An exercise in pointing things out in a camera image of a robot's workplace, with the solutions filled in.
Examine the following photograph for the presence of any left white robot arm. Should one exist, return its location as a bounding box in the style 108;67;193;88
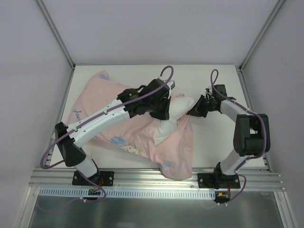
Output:
55;78;175;185

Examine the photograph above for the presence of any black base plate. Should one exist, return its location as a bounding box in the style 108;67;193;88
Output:
197;173;241;190
72;171;114;187

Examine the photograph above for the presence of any right aluminium frame post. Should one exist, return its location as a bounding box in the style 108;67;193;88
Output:
238;0;286;72

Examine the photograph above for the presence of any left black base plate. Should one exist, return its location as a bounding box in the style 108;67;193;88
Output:
72;171;114;187

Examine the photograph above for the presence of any white slotted cable duct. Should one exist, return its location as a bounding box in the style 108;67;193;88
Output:
39;187;216;200

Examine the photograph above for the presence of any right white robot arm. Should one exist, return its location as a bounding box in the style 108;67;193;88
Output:
188;85;270;190

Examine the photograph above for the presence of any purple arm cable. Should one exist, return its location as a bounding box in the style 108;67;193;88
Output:
39;66;178;202
210;69;268;205

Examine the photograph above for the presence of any left aluminium frame post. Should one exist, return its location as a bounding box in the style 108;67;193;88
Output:
34;0;76;70

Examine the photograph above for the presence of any aluminium frame post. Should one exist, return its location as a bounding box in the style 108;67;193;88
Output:
34;0;76;70
238;0;286;72

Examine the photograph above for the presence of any aluminium mounting rail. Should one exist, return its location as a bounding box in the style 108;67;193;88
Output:
29;168;286;192

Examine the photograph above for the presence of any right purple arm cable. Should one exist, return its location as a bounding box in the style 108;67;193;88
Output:
210;69;268;205

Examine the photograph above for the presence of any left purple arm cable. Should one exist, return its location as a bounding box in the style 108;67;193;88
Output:
39;66;178;202

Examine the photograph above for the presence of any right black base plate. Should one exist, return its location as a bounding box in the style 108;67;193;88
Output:
197;173;241;190

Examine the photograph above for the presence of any white pillow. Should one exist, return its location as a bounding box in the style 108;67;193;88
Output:
153;96;194;145

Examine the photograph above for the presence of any pink Journey pillow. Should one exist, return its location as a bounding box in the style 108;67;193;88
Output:
66;70;194;180

